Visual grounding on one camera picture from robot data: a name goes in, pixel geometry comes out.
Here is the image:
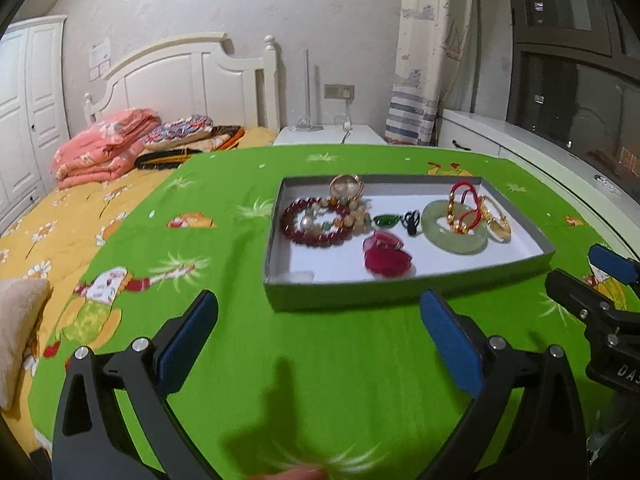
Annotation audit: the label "green jade bangle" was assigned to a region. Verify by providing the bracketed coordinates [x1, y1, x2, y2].
[421, 200, 488, 255]

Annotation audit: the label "red string gold bracelet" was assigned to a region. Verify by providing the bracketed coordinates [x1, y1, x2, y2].
[446, 180, 485, 236]

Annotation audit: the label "green pendant black cord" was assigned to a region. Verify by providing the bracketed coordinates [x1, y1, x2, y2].
[372, 209, 424, 236]

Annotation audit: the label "multicolor stone bead bracelet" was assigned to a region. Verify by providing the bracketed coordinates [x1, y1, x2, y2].
[299, 198, 374, 236]

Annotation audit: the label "gold ring bangles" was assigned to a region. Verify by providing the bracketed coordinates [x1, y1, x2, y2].
[329, 174, 364, 204]

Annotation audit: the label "dark red bead bracelet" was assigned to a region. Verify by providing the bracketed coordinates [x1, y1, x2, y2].
[280, 196, 356, 248]

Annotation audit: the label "grey jewelry tray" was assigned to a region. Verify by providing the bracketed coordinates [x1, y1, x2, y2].
[262, 174, 555, 311]

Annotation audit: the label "white window cabinet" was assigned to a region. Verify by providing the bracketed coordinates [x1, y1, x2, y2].
[437, 110, 639, 258]

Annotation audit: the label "beige plush cushion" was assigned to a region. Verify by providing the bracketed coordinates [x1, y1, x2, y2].
[0, 278, 50, 411]

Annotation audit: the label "yellow floral bedsheet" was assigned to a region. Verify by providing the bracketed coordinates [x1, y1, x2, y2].
[1, 146, 304, 469]

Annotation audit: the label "green cartoon blanket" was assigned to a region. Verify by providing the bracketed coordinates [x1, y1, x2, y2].
[27, 143, 640, 480]

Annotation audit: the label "pink folded quilt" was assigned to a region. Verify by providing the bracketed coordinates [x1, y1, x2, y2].
[51, 108, 160, 190]

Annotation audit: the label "sailboat curtain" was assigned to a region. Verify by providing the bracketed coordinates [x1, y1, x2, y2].
[384, 0, 473, 145]

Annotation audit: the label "patterned pillow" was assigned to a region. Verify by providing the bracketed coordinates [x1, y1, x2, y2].
[142, 115, 214, 151]

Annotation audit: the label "black orange folded cloth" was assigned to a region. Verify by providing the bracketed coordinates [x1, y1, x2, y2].
[134, 126, 245, 170]

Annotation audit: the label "white wardrobe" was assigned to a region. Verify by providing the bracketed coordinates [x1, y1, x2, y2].
[0, 15, 70, 230]

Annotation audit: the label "white nightstand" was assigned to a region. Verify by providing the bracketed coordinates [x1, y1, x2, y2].
[273, 125, 386, 146]

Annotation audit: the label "desk lamp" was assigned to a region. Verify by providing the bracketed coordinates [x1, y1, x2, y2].
[295, 49, 323, 132]

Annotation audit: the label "white headboard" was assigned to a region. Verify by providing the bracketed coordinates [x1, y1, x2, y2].
[84, 32, 281, 132]

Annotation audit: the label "crystal bracelet on cabinet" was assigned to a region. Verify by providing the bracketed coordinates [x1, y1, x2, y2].
[593, 173, 624, 196]

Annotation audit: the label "wall socket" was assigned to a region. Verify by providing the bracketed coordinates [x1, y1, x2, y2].
[323, 84, 355, 101]

